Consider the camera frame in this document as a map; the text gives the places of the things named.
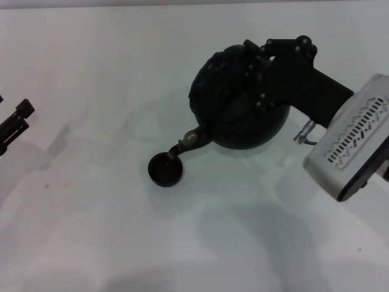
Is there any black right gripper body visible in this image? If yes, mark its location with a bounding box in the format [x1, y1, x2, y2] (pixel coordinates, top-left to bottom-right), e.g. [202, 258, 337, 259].
[263, 44, 355, 129]

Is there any dark green round teapot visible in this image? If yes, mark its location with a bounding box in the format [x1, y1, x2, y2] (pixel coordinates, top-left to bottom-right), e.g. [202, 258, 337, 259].
[168, 39, 291, 161]

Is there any small dark brown teacup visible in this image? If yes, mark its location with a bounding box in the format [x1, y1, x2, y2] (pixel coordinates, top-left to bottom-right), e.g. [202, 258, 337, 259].
[147, 151, 185, 188]

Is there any silver connector with cable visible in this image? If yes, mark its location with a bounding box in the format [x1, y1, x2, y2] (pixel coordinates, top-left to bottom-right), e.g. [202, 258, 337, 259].
[292, 119, 318, 147]

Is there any grey vented wrist camera box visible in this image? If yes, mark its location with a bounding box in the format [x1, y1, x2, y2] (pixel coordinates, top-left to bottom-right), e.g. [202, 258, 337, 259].
[301, 72, 389, 203]

